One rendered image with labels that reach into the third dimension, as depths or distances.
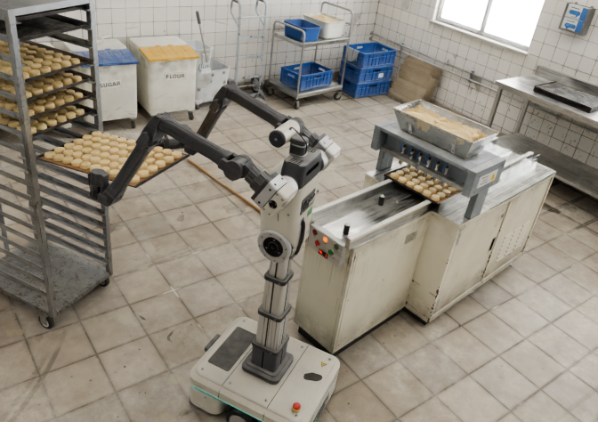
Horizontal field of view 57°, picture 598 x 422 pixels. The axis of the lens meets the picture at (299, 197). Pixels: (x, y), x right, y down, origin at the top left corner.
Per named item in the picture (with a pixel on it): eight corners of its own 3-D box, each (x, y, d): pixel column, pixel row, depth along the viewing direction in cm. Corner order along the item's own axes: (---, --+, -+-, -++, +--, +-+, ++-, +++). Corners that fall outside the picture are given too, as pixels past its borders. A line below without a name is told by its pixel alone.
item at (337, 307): (364, 288, 384) (390, 177, 339) (402, 316, 364) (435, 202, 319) (290, 330, 340) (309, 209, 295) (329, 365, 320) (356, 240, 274)
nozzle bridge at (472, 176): (396, 160, 373) (407, 114, 356) (489, 209, 330) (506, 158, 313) (364, 173, 352) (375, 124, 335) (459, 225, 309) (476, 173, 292)
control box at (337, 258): (311, 243, 302) (315, 222, 295) (343, 265, 288) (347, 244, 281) (307, 245, 300) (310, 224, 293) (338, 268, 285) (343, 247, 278)
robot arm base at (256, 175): (279, 173, 205) (263, 191, 212) (264, 158, 205) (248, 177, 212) (269, 182, 198) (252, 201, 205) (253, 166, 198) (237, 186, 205)
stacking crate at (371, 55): (373, 56, 757) (375, 41, 746) (393, 65, 731) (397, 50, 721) (341, 60, 722) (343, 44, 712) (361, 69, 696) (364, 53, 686)
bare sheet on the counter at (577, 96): (534, 86, 537) (535, 85, 536) (555, 82, 559) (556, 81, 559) (592, 109, 498) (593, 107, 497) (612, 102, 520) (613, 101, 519)
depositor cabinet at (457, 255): (443, 222, 475) (470, 133, 432) (519, 264, 433) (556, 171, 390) (344, 275, 395) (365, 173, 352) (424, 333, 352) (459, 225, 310)
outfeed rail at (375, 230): (527, 158, 404) (530, 150, 400) (530, 159, 402) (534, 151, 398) (343, 247, 278) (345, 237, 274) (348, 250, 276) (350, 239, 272)
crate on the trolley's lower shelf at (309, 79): (311, 76, 718) (312, 60, 708) (331, 85, 696) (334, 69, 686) (278, 82, 682) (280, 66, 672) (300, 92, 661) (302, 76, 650)
